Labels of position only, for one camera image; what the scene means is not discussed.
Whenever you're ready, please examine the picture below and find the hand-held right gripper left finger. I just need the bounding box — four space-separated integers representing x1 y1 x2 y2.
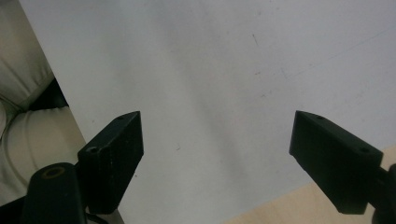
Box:
77 110 145 216

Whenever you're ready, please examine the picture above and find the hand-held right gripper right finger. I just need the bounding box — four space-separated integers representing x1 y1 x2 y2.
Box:
288 109 385 216

